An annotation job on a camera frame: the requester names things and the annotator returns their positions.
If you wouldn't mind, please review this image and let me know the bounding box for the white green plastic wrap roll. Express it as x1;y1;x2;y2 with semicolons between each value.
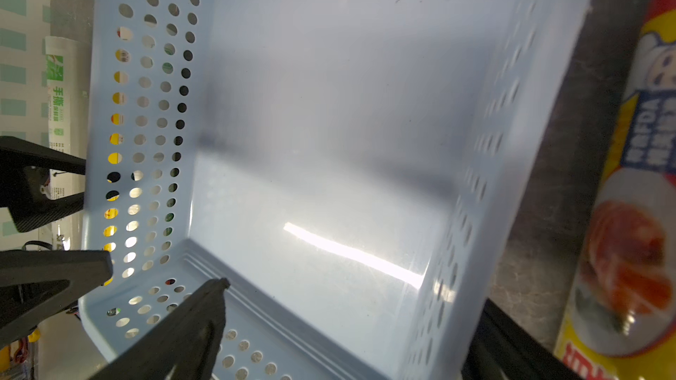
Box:
45;36;91;251

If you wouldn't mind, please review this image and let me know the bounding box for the yellow plastic wrap roll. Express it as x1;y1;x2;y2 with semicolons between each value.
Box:
555;0;675;379

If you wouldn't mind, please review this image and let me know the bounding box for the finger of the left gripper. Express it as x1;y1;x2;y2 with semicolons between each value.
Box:
1;137;86;233
1;250;113;347

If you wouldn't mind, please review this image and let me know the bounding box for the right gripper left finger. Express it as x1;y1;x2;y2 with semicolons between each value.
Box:
93;278;230;379

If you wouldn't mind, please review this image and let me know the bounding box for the light blue plastic basket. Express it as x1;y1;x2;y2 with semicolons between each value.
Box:
80;0;591;379

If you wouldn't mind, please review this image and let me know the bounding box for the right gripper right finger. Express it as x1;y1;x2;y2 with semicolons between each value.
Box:
461;299;580;380

